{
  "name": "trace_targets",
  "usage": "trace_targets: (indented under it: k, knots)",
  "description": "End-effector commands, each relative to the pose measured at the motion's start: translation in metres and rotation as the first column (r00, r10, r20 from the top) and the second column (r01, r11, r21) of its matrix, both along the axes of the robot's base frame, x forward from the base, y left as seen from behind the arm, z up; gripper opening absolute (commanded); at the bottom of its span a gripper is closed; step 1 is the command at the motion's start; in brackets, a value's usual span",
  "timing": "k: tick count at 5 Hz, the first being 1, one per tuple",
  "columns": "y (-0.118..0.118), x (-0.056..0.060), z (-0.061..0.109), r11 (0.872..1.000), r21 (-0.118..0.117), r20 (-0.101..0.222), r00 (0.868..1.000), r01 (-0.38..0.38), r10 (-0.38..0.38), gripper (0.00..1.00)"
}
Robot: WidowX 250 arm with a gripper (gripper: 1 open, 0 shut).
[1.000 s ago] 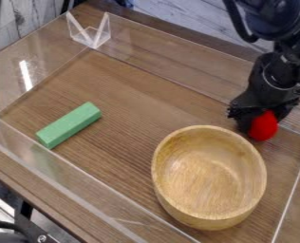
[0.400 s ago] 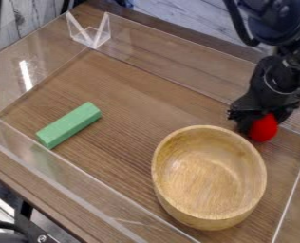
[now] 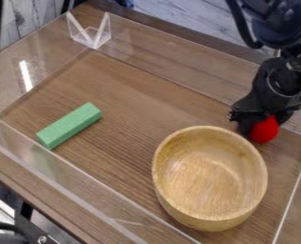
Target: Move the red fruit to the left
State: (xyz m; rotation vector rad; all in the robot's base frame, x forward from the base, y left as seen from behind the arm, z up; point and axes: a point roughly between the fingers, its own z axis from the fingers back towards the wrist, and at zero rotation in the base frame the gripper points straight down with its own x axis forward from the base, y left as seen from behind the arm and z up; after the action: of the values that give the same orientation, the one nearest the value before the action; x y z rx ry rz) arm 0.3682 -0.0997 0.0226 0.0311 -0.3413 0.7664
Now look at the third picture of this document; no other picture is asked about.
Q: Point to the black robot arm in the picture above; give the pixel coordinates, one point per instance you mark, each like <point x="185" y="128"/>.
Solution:
<point x="269" y="23"/>

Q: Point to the red plush strawberry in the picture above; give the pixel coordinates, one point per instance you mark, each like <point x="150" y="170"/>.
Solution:
<point x="265" y="130"/>

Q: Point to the green rectangular block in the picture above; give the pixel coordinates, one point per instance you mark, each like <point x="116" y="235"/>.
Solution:
<point x="66" y="127"/>

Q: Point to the clear acrylic corner bracket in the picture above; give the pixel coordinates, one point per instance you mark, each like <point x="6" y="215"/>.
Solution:
<point x="92" y="37"/>

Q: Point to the wooden bowl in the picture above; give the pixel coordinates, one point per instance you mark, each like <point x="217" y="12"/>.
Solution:
<point x="210" y="178"/>

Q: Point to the black table leg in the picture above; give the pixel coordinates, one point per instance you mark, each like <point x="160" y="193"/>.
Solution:
<point x="36" y="235"/>

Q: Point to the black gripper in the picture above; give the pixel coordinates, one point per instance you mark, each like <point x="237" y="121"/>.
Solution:
<point x="258" y="104"/>

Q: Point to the clear acrylic tray wall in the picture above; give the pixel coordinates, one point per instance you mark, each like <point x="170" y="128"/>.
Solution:
<point x="89" y="209"/>

